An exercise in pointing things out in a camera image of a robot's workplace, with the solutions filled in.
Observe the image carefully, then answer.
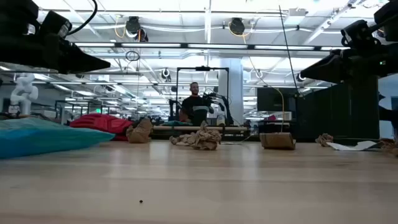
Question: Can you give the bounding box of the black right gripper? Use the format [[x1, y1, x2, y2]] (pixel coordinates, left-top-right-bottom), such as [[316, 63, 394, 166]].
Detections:
[[300, 42, 398, 84]]

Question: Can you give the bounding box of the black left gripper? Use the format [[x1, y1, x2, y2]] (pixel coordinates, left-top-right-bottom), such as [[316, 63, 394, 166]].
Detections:
[[0, 20, 111, 75]]

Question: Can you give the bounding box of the brown paper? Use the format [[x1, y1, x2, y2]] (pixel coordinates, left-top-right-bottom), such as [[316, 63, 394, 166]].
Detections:
[[126, 118, 154, 144], [315, 133, 334, 147], [169, 121, 223, 151], [377, 138, 398, 156]]

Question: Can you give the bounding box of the white paper piece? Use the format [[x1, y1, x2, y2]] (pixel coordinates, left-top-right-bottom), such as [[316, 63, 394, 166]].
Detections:
[[326, 140, 379, 152]]

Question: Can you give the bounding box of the teal plastic trash bag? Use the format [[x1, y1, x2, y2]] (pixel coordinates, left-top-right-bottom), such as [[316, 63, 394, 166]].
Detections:
[[0, 117, 116, 160]]

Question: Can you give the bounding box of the brown cardboard piece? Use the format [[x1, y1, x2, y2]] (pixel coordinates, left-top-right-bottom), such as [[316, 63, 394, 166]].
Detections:
[[259, 132, 297, 151]]

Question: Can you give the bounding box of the black monitor screen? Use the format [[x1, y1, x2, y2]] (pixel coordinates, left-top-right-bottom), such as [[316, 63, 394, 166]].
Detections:
[[257, 87, 298, 112]]

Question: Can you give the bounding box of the red and black work glove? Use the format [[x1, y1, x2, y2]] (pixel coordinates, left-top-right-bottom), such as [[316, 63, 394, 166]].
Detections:
[[70, 113, 136, 142]]

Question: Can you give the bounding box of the ceiling light strip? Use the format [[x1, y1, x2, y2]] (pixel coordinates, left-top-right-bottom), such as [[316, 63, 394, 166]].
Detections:
[[73, 42, 351, 51]]

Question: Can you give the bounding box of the person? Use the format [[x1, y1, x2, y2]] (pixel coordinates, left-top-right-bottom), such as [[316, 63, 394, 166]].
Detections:
[[180, 82, 215, 127]]

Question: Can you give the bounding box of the black partition wall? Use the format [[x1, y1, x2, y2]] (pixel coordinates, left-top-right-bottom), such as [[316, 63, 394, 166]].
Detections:
[[297, 74, 380, 140]]

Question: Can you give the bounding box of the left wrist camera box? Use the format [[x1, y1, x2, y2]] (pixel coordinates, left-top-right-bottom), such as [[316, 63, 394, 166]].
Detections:
[[39, 11, 73, 40]]

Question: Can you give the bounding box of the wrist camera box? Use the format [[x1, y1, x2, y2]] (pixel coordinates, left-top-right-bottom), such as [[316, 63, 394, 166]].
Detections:
[[39, 11, 73, 40], [340, 19, 379, 50]]

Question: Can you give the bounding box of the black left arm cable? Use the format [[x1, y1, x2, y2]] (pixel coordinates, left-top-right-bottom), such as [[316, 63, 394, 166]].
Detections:
[[67, 0, 99, 35]]

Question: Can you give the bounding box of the black hanging cable loop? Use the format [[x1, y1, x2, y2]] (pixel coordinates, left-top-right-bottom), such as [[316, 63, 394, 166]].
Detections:
[[125, 50, 141, 62]]

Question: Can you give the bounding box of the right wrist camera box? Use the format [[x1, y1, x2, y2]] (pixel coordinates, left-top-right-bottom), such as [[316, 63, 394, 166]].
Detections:
[[340, 19, 379, 50]]

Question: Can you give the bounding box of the thin black hanging cable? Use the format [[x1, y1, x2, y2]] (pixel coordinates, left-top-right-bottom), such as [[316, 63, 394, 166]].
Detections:
[[278, 5, 300, 91]]

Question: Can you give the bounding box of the yellow hanging cable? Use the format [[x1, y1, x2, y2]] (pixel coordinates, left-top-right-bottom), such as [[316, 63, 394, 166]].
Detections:
[[273, 87, 285, 133]]

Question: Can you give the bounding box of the black ceiling cable reel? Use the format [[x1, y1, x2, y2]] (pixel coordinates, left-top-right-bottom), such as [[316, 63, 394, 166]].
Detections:
[[228, 17, 246, 37], [126, 16, 149, 43], [160, 67, 172, 82]]

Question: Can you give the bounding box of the black background rig frame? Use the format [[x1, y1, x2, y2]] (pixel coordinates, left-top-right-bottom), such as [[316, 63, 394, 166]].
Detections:
[[175, 66, 231, 127]]

